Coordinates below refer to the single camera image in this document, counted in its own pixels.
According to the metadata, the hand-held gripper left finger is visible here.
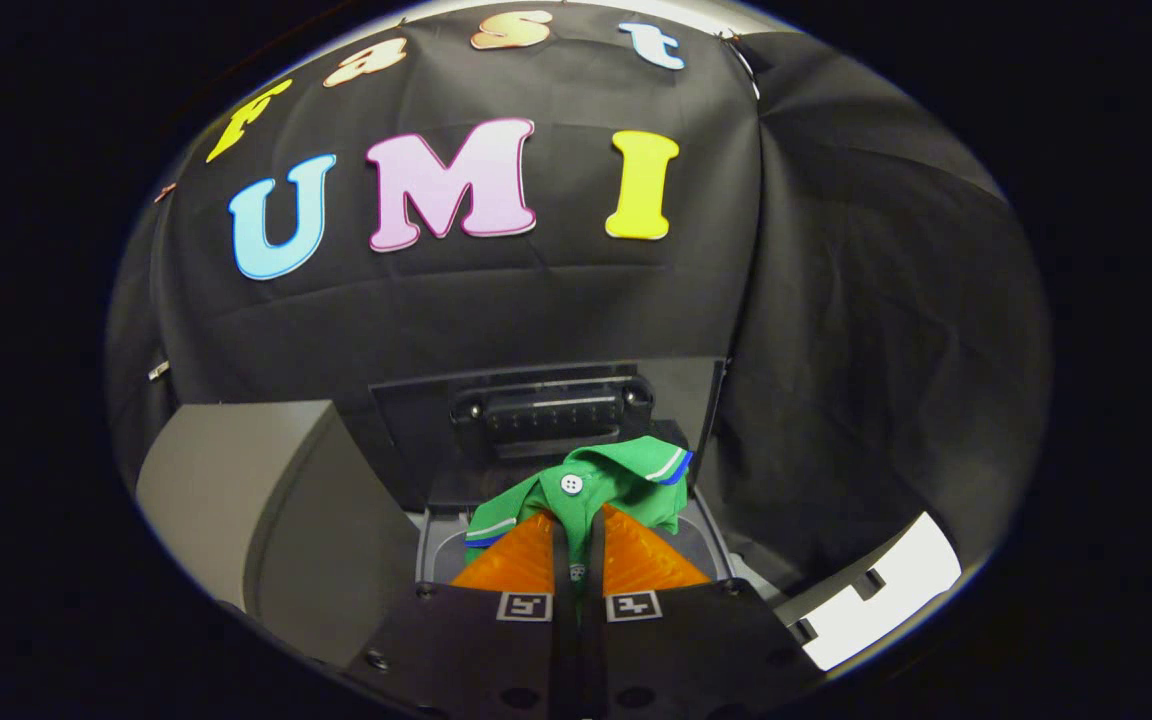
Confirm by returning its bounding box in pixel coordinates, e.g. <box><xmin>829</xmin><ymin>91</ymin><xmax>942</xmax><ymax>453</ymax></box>
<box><xmin>351</xmin><ymin>510</ymin><xmax>577</xmax><ymax>720</ymax></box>

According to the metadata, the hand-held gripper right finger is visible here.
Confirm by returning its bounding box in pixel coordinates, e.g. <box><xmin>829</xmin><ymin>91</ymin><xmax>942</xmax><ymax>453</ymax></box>
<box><xmin>586</xmin><ymin>505</ymin><xmax>827</xmax><ymax>720</ymax></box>

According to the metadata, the green polo shirt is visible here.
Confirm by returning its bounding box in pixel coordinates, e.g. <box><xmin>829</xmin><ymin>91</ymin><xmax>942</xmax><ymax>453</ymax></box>
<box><xmin>464</xmin><ymin>436</ymin><xmax>694</xmax><ymax>593</ymax></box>

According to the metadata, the white panel with black marks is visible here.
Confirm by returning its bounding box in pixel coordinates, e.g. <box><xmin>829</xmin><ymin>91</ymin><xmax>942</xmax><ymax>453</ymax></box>
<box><xmin>776</xmin><ymin>512</ymin><xmax>964</xmax><ymax>673</ymax></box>

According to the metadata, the grey cabinet table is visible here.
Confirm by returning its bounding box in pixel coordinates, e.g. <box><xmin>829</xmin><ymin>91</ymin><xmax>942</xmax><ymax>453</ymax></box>
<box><xmin>136</xmin><ymin>400</ymin><xmax>421</xmax><ymax>669</ymax></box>

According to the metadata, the black backdrop cloth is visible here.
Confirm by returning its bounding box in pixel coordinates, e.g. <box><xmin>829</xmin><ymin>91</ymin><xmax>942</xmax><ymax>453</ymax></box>
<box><xmin>106</xmin><ymin>0</ymin><xmax>1052</xmax><ymax>641</ymax></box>

